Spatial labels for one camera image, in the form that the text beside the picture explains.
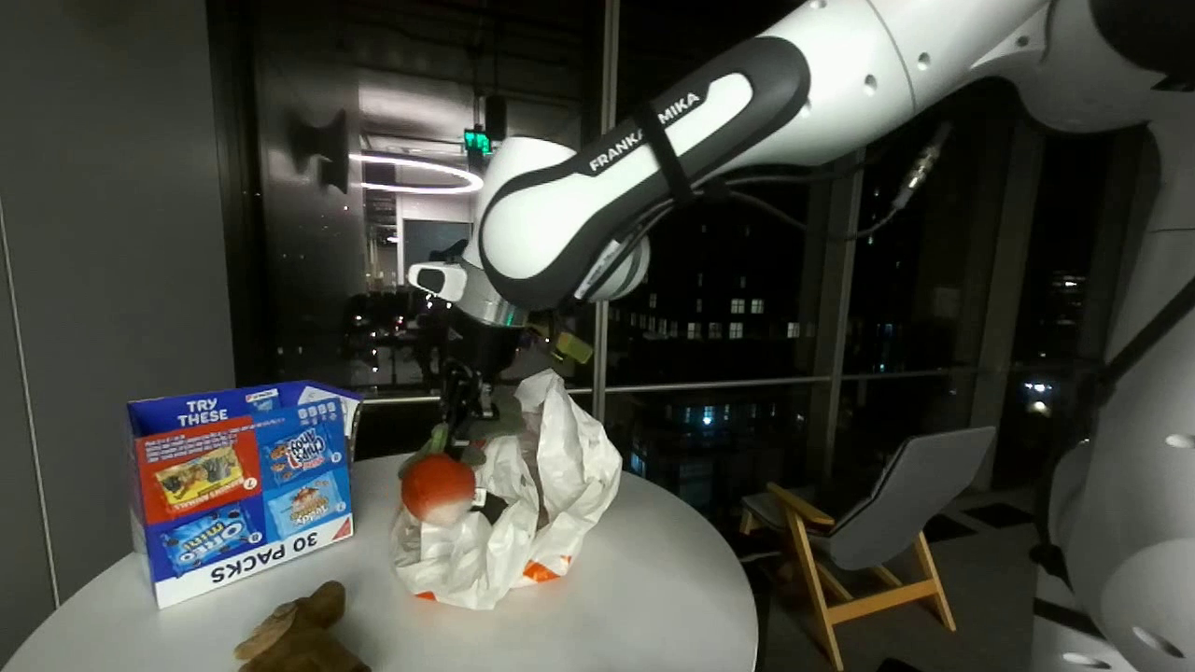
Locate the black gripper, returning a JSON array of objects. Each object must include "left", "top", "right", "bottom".
[{"left": 425, "top": 326, "right": 509, "bottom": 446}]

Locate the brown moose toy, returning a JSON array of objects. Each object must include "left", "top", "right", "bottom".
[{"left": 230, "top": 577, "right": 372, "bottom": 672}]

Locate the white plastic bag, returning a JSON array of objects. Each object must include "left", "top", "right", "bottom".
[{"left": 391, "top": 365, "right": 627, "bottom": 613}]

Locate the blue snack variety box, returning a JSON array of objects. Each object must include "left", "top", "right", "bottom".
[{"left": 122, "top": 377, "right": 365, "bottom": 613}]

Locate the green exit sign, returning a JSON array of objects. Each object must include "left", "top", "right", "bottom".
[{"left": 459, "top": 118, "right": 499, "bottom": 163}]

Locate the wooden chair grey seat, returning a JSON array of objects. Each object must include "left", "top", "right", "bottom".
[{"left": 742, "top": 421, "right": 1001, "bottom": 642}]

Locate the glowing ring light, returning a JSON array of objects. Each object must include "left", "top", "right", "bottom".
[{"left": 346, "top": 144, "right": 486, "bottom": 200}]

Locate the white window rail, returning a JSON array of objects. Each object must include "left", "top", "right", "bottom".
[{"left": 351, "top": 365, "right": 981, "bottom": 408}]

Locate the black wall lamp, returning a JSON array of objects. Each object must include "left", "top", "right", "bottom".
[{"left": 289, "top": 107, "right": 355, "bottom": 193}]

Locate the grey window post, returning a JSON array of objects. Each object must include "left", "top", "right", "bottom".
[{"left": 807, "top": 153, "right": 866, "bottom": 490}]

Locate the white window post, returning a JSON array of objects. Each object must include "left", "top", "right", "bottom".
[{"left": 586, "top": 0, "right": 627, "bottom": 463}]

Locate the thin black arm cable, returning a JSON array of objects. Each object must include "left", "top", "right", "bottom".
[{"left": 669, "top": 115, "right": 960, "bottom": 241}]

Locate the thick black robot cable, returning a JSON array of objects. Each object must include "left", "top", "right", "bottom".
[{"left": 1079, "top": 271, "right": 1195, "bottom": 408}]

